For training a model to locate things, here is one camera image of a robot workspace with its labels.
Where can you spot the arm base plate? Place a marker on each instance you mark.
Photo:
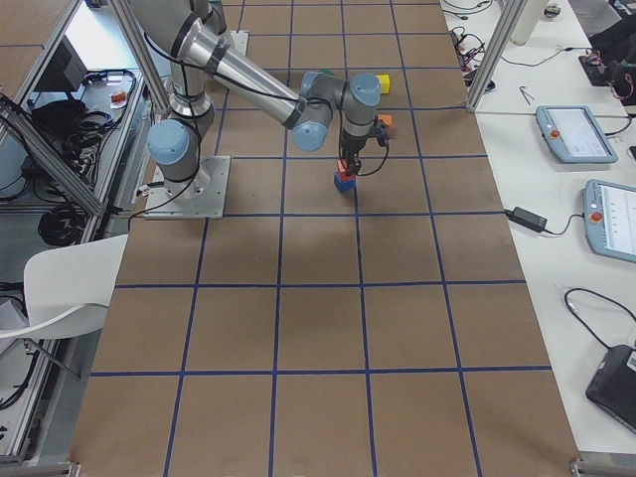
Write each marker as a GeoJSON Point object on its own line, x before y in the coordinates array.
{"type": "Point", "coordinates": [238, 42]}
{"type": "Point", "coordinates": [203, 198]}

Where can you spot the orange wooden block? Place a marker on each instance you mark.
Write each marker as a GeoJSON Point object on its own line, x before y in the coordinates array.
{"type": "Point", "coordinates": [385, 124]}

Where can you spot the teach pendant tablet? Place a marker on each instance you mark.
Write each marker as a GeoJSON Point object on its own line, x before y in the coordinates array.
{"type": "Point", "coordinates": [573, 135]}
{"type": "Point", "coordinates": [609, 219]}

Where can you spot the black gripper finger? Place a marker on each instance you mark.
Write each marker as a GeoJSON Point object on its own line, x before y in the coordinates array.
{"type": "Point", "coordinates": [355, 166]}
{"type": "Point", "coordinates": [345, 163]}

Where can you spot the blue wooden block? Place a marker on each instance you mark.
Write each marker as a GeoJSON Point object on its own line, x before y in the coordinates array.
{"type": "Point", "coordinates": [343, 182]}

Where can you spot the lower teach pendant tablet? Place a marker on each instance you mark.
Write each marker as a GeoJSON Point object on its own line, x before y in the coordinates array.
{"type": "Point", "coordinates": [609, 219]}

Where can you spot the red wooden block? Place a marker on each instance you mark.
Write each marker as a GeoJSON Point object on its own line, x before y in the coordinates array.
{"type": "Point", "coordinates": [343, 171]}

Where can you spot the yellow wooden block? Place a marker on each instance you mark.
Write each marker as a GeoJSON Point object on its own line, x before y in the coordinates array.
{"type": "Point", "coordinates": [385, 83]}

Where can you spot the black laptop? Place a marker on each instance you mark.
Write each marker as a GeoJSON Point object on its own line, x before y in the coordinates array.
{"type": "Point", "coordinates": [612, 387]}

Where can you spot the aluminium frame post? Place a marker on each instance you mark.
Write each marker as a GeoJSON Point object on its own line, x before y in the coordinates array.
{"type": "Point", "coordinates": [494, 51]}

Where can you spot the black power adapter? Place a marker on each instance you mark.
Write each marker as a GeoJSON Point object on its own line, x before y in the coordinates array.
{"type": "Point", "coordinates": [527, 219]}

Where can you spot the white cylinder roll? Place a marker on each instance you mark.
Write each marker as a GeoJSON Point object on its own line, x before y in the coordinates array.
{"type": "Point", "coordinates": [527, 22]}

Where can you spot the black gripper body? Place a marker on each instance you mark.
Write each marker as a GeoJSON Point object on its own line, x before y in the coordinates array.
{"type": "Point", "coordinates": [349, 147]}

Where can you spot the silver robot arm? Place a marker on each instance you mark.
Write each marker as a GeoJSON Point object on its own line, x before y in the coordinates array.
{"type": "Point", "coordinates": [193, 35]}

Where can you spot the brown paper table mat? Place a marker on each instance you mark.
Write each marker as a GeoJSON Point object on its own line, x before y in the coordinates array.
{"type": "Point", "coordinates": [386, 331]}

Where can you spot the white plastic chair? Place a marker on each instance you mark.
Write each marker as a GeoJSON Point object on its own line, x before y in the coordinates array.
{"type": "Point", "coordinates": [68, 289]}

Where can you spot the upper teach pendant tablet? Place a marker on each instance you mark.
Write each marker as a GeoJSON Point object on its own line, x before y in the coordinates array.
{"type": "Point", "coordinates": [573, 135]}

